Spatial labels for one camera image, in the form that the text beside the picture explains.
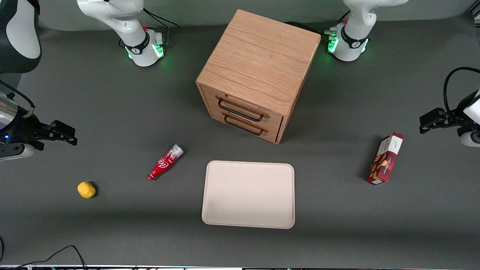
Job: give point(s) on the red soda bottle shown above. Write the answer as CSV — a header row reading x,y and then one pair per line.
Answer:
x,y
163,166

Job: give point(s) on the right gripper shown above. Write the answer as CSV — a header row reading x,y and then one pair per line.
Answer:
x,y
25,128

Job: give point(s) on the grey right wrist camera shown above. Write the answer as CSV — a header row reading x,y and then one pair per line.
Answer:
x,y
17,152

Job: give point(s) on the oak wooden drawer cabinet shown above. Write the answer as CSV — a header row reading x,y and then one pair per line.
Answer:
x,y
262,56

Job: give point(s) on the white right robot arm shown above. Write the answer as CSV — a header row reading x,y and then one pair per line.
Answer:
x,y
131,26

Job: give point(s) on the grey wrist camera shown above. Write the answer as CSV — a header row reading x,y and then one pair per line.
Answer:
x,y
471,138
17,152

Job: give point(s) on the yellow lemon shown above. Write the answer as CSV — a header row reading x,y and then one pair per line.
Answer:
x,y
86,190

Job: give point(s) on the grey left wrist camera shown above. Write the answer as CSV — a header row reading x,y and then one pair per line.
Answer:
x,y
471,138

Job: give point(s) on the beige plastic tray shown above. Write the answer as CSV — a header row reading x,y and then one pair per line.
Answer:
x,y
248,195

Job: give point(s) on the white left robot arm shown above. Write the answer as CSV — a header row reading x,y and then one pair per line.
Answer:
x,y
352,41

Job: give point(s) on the red cookie box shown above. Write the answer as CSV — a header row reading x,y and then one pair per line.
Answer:
x,y
386,159

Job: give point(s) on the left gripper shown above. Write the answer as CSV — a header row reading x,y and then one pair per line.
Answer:
x,y
457,115

